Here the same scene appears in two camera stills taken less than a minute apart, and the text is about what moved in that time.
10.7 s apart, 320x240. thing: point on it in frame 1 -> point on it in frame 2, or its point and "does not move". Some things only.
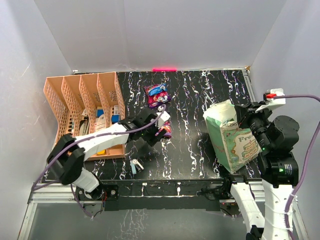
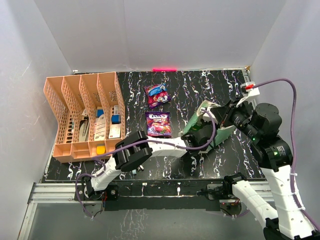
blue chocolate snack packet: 157,90 does not move
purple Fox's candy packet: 156,100 does not move
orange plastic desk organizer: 83,103 does not move
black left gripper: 155,128 -> 205,122
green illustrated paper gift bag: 234,146 -> 221,134
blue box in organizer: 115,118 does not move
